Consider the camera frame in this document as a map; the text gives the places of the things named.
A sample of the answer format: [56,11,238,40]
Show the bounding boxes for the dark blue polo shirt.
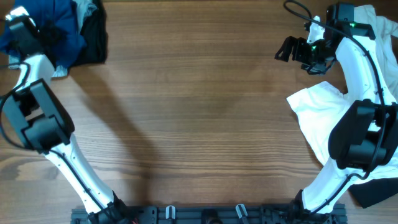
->
[13,0,86,68]

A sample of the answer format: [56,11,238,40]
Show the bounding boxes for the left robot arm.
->
[1,7,134,223]

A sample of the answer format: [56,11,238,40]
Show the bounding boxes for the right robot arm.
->
[275,1,397,220]

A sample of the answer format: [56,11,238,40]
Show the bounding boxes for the light blue denim jeans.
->
[1,0,87,78]

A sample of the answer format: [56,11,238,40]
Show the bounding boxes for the black folded garment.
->
[72,0,108,67]

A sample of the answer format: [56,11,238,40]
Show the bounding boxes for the white t-shirt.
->
[287,5,397,165]

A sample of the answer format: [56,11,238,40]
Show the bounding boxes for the black garment under pile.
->
[349,178,398,208]

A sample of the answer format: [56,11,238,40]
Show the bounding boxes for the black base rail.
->
[70,203,348,224]

